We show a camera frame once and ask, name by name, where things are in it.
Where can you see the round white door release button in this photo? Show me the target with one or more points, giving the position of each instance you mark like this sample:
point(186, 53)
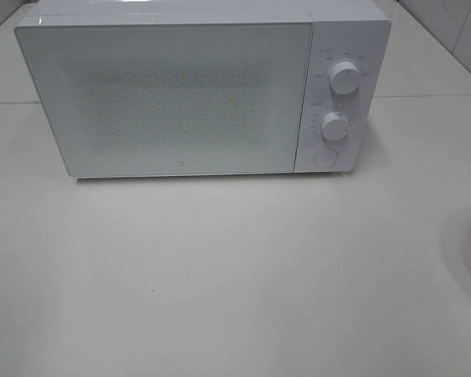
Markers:
point(325, 158)

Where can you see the white microwave door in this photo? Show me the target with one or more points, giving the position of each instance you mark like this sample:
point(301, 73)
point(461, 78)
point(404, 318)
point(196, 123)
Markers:
point(141, 101)

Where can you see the lower white microwave knob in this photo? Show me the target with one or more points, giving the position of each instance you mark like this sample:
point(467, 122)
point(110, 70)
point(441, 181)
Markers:
point(334, 126)

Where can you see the white microwave knob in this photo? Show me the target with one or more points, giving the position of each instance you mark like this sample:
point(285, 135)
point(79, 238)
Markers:
point(334, 126)
point(344, 76)

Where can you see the white microwave oven body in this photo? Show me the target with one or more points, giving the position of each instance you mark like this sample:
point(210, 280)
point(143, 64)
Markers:
point(340, 29)

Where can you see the upper white microwave knob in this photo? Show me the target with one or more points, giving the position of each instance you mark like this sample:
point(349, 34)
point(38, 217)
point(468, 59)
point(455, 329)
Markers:
point(344, 76)

